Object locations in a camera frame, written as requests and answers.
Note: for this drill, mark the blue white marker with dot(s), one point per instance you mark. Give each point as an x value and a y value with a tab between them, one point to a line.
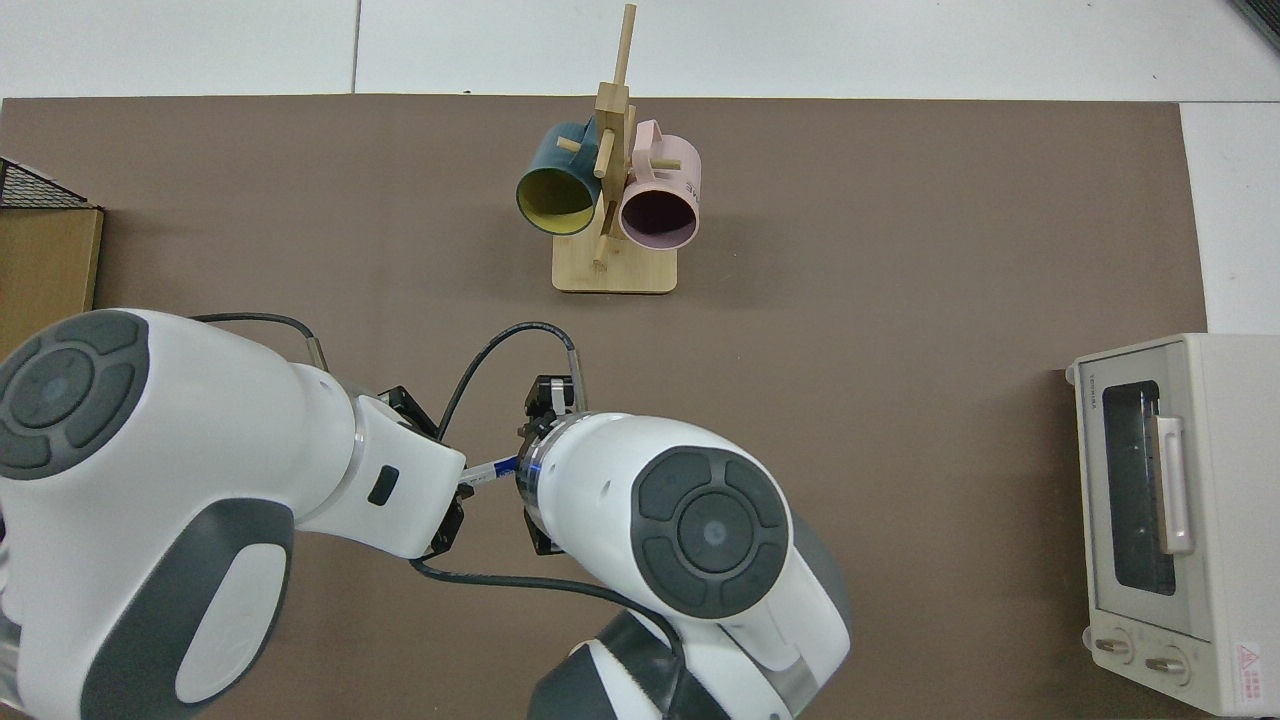
490	470

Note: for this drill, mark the wooden cup stand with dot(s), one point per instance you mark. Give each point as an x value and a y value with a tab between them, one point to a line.
615	270

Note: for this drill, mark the dark teal cup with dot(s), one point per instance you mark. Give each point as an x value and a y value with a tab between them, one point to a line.
555	165

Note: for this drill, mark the pink cup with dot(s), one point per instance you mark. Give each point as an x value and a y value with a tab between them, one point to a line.
665	170

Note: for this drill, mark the brown table cloth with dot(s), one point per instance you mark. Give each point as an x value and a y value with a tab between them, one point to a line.
850	450

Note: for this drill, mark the pale toaster oven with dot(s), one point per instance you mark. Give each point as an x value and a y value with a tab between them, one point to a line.
1220	480

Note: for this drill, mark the dark grey device edge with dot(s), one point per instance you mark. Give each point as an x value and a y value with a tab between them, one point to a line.
1262	18

